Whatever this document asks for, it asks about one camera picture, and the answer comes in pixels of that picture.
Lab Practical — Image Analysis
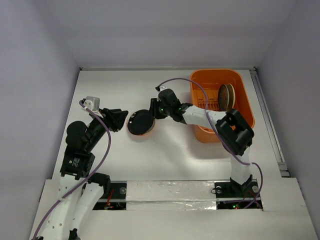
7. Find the orange plastic dish rack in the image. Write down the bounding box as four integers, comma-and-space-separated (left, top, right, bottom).
190, 68, 255, 128

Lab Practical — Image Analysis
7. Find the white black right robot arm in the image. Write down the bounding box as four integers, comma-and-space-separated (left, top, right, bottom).
149, 88, 254, 197

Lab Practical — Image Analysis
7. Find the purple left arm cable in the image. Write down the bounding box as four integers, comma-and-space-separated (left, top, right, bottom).
29, 99, 113, 240

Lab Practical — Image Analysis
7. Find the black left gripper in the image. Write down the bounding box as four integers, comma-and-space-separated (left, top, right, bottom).
85, 106, 128, 150

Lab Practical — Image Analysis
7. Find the blue patterned plate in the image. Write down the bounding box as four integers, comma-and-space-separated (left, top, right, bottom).
218, 84, 232, 112

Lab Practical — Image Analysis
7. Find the dark brown plate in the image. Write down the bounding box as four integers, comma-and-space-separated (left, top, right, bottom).
127, 109, 155, 136

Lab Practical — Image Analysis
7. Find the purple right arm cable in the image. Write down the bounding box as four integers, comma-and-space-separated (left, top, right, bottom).
156, 77, 264, 210

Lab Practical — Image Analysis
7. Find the orange plastic plate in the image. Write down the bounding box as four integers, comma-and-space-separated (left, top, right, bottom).
129, 129, 152, 137

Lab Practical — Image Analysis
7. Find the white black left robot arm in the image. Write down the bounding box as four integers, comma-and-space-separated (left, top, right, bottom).
32, 106, 129, 240

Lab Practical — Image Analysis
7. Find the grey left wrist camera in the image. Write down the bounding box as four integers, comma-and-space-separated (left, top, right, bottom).
80, 96, 100, 112

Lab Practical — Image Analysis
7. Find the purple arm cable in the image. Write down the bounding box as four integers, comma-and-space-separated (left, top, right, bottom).
156, 77, 264, 210
29, 99, 113, 240

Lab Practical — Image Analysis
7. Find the silver tape covered board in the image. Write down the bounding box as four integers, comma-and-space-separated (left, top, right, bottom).
125, 180, 217, 211

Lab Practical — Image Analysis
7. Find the aluminium rail right side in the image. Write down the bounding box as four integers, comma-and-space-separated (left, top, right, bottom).
249, 67, 291, 178

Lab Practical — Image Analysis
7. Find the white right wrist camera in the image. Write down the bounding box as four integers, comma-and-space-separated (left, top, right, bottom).
155, 85, 168, 92

